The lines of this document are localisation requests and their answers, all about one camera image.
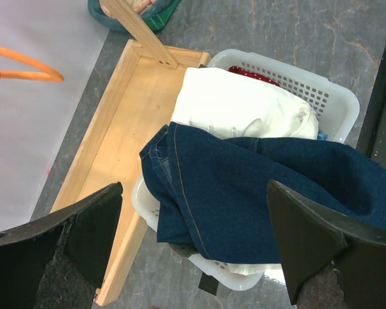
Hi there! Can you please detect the dark blue denim skirt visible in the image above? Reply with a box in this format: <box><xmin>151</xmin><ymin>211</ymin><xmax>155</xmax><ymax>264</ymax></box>
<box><xmin>140</xmin><ymin>123</ymin><xmax>386</xmax><ymax>264</ymax></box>

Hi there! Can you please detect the red polka dot skirt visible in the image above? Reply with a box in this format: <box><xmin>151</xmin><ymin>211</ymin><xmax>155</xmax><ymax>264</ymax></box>
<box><xmin>228</xmin><ymin>66</ymin><xmax>280</xmax><ymax>87</ymax></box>

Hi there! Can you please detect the teal bin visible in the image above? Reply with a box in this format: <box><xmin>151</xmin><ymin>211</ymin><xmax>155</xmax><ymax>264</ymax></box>
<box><xmin>87</xmin><ymin>1</ymin><xmax>179</xmax><ymax>33</ymax></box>

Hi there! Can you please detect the white pleated skirt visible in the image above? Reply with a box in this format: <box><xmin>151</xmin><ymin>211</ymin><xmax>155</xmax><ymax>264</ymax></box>
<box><xmin>170</xmin><ymin>68</ymin><xmax>318</xmax><ymax>140</ymax></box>

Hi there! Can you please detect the floral pink cloth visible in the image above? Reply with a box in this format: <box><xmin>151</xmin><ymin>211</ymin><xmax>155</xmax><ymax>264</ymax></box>
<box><xmin>99</xmin><ymin>0</ymin><xmax>156</xmax><ymax>17</ymax></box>

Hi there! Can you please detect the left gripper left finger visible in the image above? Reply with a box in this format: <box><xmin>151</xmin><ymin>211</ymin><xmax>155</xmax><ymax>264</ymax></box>
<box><xmin>0</xmin><ymin>182</ymin><xmax>123</xmax><ymax>308</ymax></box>

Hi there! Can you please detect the small black square marker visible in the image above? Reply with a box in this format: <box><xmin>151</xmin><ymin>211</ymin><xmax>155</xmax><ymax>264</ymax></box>
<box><xmin>198</xmin><ymin>272</ymin><xmax>219</xmax><ymax>295</ymax></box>

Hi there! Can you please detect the wooden clothes rack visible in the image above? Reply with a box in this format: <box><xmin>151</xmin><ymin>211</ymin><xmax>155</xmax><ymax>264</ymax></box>
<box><xmin>52</xmin><ymin>1</ymin><xmax>211</xmax><ymax>306</ymax></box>

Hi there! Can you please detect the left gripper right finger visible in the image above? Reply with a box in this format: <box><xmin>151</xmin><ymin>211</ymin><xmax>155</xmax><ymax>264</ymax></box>
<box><xmin>267</xmin><ymin>180</ymin><xmax>386</xmax><ymax>308</ymax></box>

